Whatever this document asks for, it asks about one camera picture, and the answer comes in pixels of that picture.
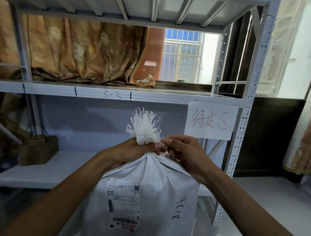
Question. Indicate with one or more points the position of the person's left hand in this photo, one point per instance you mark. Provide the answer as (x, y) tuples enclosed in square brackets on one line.
[(126, 152)]

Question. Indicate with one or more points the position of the person's right hand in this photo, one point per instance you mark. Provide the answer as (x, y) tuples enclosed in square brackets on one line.
[(192, 158)]

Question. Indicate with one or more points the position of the person's left thumb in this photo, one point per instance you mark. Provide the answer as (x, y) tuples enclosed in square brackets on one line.
[(158, 147)]

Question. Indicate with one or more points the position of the person's right thumb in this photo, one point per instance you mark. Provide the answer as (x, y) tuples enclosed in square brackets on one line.
[(175, 140)]

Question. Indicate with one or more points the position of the white woven sack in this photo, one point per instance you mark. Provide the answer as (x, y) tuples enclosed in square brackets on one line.
[(145, 194)]

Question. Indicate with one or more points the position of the person's right forearm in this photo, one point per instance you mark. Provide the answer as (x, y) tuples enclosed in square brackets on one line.
[(245, 204)]

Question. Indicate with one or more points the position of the person's left forearm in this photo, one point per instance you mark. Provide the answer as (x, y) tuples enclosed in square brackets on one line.
[(52, 198)]

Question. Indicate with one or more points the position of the white paper sign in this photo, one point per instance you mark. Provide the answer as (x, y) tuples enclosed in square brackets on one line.
[(211, 120)]

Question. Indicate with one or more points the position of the white metal shelving rack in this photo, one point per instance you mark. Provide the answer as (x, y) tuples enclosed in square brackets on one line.
[(136, 92)]

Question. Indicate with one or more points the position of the white shipping label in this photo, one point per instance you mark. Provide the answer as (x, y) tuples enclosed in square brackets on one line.
[(122, 203)]

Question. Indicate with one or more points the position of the window with white bars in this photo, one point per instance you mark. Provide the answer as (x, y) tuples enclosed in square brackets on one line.
[(183, 58)]

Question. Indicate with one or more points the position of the brown cardboard box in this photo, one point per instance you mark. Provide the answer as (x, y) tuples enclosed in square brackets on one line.
[(37, 150)]

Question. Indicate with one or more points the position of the orange patterned curtain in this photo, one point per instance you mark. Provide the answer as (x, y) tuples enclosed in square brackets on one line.
[(77, 53)]

